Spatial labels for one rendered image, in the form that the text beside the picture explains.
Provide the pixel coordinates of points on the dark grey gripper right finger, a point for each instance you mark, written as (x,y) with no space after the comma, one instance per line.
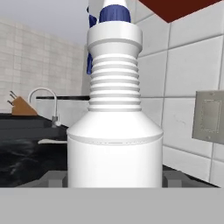
(178,179)

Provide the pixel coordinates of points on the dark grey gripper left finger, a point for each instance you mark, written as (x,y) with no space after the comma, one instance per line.
(54,178)

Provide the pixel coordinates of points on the white spray bottle blue nozzle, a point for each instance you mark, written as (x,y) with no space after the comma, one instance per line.
(115,140)

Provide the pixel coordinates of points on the white dish brush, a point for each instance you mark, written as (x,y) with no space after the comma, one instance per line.
(51,141)

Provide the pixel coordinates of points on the black sink basin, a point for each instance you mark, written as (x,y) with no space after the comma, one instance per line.
(26,128)

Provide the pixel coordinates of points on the silver curved sink tap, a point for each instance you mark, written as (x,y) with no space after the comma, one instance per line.
(54,116)

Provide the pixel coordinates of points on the wooden knife block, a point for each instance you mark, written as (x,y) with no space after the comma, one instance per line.
(22,107)

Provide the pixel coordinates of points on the grey wall outlet plate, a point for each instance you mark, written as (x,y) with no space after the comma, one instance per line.
(209,116)

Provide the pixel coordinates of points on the dark red wall cabinet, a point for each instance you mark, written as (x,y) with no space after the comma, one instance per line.
(178,8)

